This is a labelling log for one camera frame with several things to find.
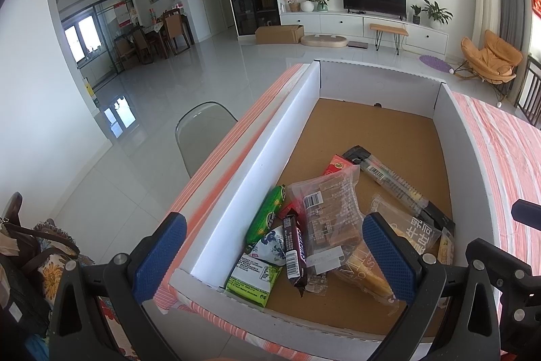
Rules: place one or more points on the small yellow snack packet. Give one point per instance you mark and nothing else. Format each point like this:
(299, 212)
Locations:
(446, 249)

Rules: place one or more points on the white round vase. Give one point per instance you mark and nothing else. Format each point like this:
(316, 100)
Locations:
(307, 6)

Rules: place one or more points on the beige oval floor cushion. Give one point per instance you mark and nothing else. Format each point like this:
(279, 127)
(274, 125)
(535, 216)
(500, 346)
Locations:
(324, 41)

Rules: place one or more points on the green dotted sausage packet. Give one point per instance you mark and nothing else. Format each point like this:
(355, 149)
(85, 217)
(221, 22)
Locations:
(267, 213)

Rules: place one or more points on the large potted plant white pot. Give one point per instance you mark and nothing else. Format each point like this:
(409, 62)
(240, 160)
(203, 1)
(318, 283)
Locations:
(437, 12)

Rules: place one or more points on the red snack packet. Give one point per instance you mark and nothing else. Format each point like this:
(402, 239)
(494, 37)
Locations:
(336, 164)

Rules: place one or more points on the wooden bench with black legs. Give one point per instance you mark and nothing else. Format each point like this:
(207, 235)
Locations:
(389, 30)

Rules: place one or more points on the long black clear snack packet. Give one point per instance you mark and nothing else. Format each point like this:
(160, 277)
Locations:
(393, 183)

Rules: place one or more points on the clear toast bread packet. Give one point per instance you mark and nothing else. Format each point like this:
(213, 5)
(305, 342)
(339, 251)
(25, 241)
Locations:
(416, 234)

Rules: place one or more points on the transparent grey chair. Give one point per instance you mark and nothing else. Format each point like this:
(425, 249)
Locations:
(203, 128)

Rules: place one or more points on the black chocolate bar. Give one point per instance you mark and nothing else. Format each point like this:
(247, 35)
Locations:
(296, 255)

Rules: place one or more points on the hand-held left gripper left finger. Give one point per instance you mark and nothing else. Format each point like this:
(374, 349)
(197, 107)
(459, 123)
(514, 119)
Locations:
(160, 255)

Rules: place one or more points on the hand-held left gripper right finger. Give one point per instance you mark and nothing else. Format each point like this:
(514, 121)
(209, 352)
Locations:
(389, 255)

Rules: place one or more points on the glass balcony door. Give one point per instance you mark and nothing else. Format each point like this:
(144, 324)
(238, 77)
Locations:
(93, 35)

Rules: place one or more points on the white television cabinet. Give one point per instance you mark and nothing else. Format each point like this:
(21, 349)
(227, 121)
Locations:
(338, 22)

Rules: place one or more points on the dark wooden railed crib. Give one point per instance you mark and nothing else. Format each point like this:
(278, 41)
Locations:
(530, 90)

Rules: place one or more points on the brown cardboard box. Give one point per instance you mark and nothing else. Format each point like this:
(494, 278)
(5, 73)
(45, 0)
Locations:
(279, 34)

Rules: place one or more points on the grey floor scale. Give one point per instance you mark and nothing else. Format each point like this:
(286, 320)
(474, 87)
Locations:
(359, 45)

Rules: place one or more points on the clear brown biscuit packet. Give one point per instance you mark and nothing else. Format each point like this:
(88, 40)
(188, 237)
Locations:
(325, 213)

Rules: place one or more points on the orange lounge chair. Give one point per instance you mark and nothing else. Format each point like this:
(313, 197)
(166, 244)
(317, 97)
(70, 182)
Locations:
(492, 56)

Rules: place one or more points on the floral fabric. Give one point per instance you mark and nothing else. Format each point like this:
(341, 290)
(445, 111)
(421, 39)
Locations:
(55, 268)

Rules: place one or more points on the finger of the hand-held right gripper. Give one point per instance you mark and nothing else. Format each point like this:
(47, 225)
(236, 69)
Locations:
(526, 211)
(490, 251)

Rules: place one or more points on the orange striped tablecloth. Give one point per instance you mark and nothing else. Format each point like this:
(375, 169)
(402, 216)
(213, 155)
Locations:
(507, 141)

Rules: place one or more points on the light green snack packet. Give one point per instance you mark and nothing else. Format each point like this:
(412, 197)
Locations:
(253, 276)

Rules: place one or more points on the purple floor mat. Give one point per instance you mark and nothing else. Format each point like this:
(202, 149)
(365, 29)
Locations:
(435, 63)

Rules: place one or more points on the wooden dining chair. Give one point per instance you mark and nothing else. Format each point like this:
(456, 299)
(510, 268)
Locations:
(141, 44)
(175, 29)

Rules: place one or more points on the small potted plant dark pot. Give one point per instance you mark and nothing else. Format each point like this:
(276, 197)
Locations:
(416, 13)

